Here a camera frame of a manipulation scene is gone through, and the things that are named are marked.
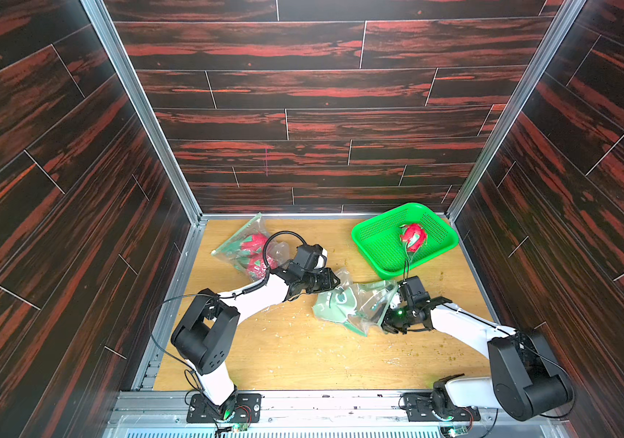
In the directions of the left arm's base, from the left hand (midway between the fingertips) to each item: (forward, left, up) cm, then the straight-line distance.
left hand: (341, 282), depth 87 cm
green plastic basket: (+27, -17, -10) cm, 34 cm away
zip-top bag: (-8, -5, -1) cm, 10 cm away
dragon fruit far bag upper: (+18, +31, -3) cm, 36 cm away
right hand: (-8, -12, -10) cm, 18 cm away
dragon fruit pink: (+22, -29, -2) cm, 36 cm away
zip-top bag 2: (+15, +40, -5) cm, 44 cm away
